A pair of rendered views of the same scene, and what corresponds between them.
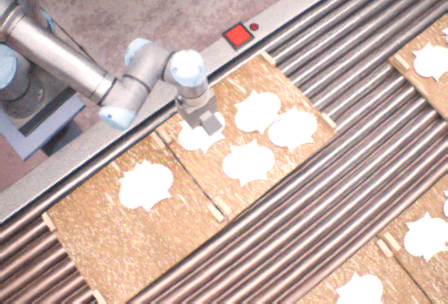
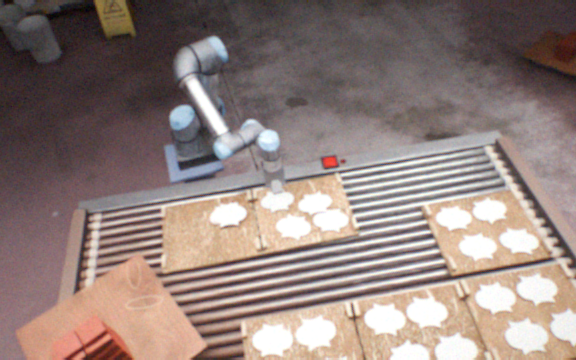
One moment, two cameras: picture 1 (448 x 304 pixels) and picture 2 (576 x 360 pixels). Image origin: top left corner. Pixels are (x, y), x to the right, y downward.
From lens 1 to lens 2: 0.95 m
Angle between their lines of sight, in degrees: 24
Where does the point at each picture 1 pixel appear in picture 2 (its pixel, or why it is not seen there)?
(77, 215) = (181, 216)
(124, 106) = (226, 144)
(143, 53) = (251, 126)
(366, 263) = (332, 315)
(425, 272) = (371, 342)
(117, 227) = (199, 230)
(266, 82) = (330, 191)
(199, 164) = (265, 217)
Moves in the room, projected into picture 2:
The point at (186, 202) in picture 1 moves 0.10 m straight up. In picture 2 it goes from (245, 233) to (242, 219)
